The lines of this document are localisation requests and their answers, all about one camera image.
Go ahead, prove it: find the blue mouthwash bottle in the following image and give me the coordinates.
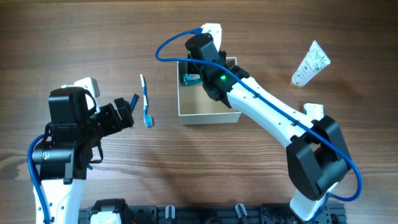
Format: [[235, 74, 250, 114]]
[[182, 73, 201, 86]]

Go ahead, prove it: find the blue disposable razor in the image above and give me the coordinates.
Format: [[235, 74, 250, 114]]
[[130, 94, 139, 112]]

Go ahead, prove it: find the blue white toothbrush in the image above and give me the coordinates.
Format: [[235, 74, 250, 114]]
[[140, 74, 153, 128]]

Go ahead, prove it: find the white lotion tube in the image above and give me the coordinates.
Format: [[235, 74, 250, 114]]
[[290, 40, 331, 88]]

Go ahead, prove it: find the green white soap bar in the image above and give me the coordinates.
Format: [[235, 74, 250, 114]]
[[303, 103, 324, 121]]

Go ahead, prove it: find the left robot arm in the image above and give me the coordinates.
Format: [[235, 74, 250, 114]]
[[27, 86, 134, 223]]

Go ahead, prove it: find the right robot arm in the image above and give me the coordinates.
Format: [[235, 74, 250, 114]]
[[185, 33, 355, 222]]

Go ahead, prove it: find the white cardboard box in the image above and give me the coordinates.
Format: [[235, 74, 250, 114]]
[[177, 62, 241, 125]]

